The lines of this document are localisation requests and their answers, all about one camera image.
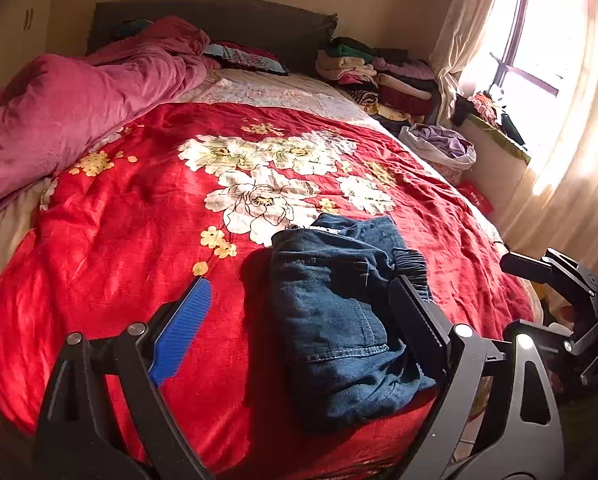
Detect beige quilted bedsheet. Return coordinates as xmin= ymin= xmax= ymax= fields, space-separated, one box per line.
xmin=179 ymin=67 xmax=405 ymax=131

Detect cream curtain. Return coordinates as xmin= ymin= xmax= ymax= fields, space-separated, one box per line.
xmin=494 ymin=0 xmax=598 ymax=261
xmin=431 ymin=0 xmax=510 ymax=126

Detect red floral blanket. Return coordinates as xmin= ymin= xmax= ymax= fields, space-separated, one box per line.
xmin=0 ymin=101 xmax=537 ymax=478

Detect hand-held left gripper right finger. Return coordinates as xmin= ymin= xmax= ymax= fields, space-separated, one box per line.
xmin=389 ymin=275 xmax=564 ymax=480

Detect pink duvet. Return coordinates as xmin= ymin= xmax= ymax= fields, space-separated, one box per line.
xmin=0 ymin=16 xmax=220 ymax=211

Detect floral pillow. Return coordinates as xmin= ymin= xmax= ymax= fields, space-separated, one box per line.
xmin=201 ymin=41 xmax=290 ymax=76

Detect red box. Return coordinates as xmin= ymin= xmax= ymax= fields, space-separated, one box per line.
xmin=456 ymin=181 xmax=494 ymax=216

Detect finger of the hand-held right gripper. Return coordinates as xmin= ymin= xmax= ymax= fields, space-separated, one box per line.
xmin=500 ymin=251 xmax=554 ymax=286
xmin=531 ymin=326 xmax=587 ymax=361

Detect blue denim pants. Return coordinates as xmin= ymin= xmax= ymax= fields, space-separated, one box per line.
xmin=269 ymin=213 xmax=440 ymax=433

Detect dark headboard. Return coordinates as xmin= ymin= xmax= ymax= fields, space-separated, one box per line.
xmin=86 ymin=0 xmax=340 ymax=73

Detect pile of folded clothes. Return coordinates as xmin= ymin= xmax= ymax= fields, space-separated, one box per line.
xmin=316 ymin=36 xmax=440 ymax=126

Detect white bag of purple clothes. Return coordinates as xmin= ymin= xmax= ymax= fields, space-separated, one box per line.
xmin=399 ymin=123 xmax=477 ymax=173

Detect window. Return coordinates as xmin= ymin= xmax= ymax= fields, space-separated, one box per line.
xmin=489 ymin=0 xmax=580 ymax=101

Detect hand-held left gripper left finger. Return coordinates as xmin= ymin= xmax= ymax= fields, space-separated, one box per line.
xmin=34 ymin=276 xmax=215 ymax=480

